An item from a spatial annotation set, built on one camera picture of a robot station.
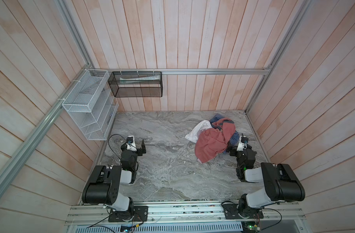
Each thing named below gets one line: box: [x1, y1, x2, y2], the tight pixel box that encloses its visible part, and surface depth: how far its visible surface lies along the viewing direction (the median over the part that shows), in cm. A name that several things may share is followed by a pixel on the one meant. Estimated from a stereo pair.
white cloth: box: [184, 119, 213, 144], surface depth 106 cm
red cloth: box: [194, 117, 237, 164], surface depth 94 cm
